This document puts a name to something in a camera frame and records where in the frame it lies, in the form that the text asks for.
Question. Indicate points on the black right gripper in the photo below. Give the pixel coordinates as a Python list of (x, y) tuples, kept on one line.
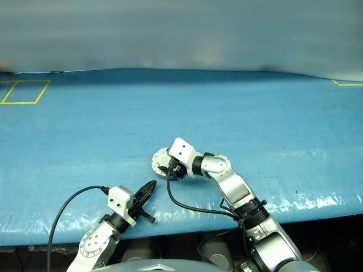
[(178, 170)]

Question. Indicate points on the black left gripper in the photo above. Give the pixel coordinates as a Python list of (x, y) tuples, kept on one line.
[(136, 212)]

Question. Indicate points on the white motor stator disc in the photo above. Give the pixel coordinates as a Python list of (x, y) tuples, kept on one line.
[(161, 158)]

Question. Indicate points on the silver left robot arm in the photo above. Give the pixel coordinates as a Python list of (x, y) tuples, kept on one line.
[(93, 243)]

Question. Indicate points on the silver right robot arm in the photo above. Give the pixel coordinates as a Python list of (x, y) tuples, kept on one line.
[(232, 184)]

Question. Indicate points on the silver robot torso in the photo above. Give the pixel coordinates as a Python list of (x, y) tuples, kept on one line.
[(158, 266)]

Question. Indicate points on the dark grey rounded shape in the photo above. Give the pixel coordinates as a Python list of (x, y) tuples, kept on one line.
[(217, 252)]

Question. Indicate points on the blue table cover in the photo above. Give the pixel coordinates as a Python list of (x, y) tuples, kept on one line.
[(255, 127)]

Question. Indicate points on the yellow tape square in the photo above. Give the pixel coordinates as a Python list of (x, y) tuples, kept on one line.
[(42, 90)]

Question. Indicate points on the yellow tape corner marking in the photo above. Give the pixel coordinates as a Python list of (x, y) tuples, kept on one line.
[(344, 84)]

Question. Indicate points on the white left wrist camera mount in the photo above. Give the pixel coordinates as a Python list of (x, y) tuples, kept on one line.
[(119, 198)]

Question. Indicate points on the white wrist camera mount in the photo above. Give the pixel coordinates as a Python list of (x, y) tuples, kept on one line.
[(181, 148), (119, 198)]

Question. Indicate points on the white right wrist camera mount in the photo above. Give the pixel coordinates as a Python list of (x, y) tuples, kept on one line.
[(181, 148)]

